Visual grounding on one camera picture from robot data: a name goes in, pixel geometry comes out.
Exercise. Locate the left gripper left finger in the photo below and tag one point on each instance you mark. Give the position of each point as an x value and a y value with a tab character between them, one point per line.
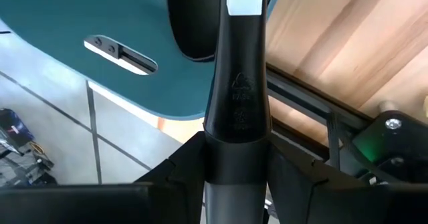
167	197

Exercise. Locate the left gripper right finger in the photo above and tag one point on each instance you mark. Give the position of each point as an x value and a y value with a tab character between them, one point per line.
301	200

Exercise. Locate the black plastic ladle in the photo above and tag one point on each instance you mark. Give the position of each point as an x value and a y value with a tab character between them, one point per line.
239	83
194	20

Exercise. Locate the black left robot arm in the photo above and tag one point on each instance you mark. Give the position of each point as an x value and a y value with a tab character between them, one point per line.
401	140

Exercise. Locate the dark equipment bag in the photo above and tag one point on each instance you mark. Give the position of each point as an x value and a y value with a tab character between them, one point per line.
16	130

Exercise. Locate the teal plastic bin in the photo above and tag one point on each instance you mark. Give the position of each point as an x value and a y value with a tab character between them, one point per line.
67	16

